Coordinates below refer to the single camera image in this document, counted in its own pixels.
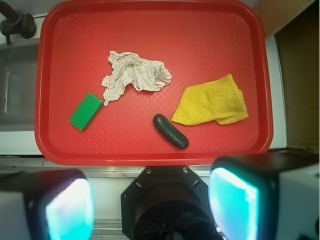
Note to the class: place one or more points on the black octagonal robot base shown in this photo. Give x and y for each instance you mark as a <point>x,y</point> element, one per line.
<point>167,203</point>

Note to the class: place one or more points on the green rectangular block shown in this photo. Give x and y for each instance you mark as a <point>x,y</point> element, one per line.
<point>86,112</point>

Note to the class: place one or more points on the dark green cucumber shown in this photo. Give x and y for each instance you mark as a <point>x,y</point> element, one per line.
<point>170,132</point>

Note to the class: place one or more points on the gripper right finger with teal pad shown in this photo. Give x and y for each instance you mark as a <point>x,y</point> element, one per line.
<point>267,196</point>

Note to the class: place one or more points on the crumpled white cloth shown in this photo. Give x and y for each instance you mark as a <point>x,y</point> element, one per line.
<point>129,68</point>

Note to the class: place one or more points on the red plastic tray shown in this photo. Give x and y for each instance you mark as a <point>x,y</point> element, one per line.
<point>198,41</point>

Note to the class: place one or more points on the yellow cloth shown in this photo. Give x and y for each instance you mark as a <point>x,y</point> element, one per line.
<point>219,100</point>

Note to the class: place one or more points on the stainless steel sink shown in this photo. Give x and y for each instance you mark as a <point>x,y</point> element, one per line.
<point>18,77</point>

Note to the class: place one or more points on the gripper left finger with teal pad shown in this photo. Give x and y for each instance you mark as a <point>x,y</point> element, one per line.
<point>46,205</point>

